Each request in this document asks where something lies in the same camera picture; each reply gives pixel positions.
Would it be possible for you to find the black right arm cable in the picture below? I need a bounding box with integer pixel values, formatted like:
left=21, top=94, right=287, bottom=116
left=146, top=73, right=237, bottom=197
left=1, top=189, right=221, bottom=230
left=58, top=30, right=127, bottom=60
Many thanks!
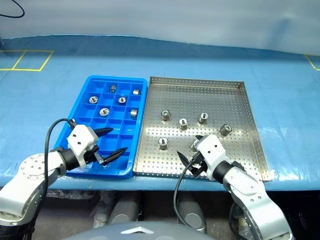
left=173, top=156, right=201, bottom=227

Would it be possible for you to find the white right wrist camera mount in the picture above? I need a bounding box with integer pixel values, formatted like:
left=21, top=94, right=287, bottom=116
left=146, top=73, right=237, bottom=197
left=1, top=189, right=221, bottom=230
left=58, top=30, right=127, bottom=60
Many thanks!
left=196, top=134, right=227, bottom=181

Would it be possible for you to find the grey rounded cylinder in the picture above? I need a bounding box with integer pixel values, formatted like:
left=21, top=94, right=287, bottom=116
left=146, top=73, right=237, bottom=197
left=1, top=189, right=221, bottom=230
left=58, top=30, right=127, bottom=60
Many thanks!
left=107, top=194, right=141, bottom=226
left=174, top=193, right=208, bottom=231

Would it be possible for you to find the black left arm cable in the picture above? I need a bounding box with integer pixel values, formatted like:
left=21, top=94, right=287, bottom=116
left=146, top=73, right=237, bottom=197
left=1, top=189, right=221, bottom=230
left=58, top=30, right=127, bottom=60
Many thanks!
left=24, top=117, right=77, bottom=240

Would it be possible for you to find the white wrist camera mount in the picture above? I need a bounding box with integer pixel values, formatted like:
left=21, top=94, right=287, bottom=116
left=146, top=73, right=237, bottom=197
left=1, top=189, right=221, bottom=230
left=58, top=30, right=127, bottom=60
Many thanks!
left=66, top=124, right=100, bottom=169
left=196, top=134, right=227, bottom=181

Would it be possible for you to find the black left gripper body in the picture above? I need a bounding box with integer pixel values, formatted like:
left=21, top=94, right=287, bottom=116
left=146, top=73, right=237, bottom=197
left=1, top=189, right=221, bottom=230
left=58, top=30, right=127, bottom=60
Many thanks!
left=83, top=129, right=104, bottom=166

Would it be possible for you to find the blue plastic table cover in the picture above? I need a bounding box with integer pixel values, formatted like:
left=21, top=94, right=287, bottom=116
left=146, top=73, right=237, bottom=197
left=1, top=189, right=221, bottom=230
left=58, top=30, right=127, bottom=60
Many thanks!
left=0, top=34, right=320, bottom=192

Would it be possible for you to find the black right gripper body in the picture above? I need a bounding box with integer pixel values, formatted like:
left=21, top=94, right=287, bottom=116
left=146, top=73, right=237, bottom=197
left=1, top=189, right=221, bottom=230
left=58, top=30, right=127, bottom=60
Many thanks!
left=189, top=152, right=208, bottom=179

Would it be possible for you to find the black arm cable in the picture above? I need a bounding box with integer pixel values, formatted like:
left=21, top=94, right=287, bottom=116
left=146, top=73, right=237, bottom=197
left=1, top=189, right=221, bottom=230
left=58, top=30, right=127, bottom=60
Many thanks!
left=173, top=156, right=201, bottom=227
left=24, top=117, right=77, bottom=240

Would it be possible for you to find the blue compartment tray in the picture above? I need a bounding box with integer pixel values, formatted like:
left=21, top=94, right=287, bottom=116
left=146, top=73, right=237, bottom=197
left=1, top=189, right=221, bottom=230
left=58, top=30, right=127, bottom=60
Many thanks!
left=54, top=74, right=148, bottom=180

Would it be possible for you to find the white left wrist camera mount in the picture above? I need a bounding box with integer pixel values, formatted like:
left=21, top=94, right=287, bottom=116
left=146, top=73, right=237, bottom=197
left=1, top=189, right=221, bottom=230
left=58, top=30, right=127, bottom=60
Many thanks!
left=66, top=124, right=100, bottom=169

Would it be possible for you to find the perforated metal tray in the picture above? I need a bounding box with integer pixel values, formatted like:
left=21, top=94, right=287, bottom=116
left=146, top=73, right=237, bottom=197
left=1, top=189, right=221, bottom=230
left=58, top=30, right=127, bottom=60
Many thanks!
left=132, top=76, right=273, bottom=182

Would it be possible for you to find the thin black background cable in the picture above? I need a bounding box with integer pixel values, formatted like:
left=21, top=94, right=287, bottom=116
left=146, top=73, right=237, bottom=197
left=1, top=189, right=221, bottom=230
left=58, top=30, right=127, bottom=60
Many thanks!
left=0, top=0, right=25, bottom=18

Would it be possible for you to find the grey robot torso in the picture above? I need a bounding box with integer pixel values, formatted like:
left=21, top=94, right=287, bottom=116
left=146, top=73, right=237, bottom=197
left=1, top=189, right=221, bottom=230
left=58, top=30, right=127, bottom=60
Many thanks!
left=62, top=221, right=208, bottom=240

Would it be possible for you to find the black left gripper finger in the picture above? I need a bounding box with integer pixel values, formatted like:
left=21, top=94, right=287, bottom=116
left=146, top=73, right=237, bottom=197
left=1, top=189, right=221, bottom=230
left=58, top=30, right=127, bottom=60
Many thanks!
left=102, top=146, right=129, bottom=165
left=94, top=126, right=114, bottom=138

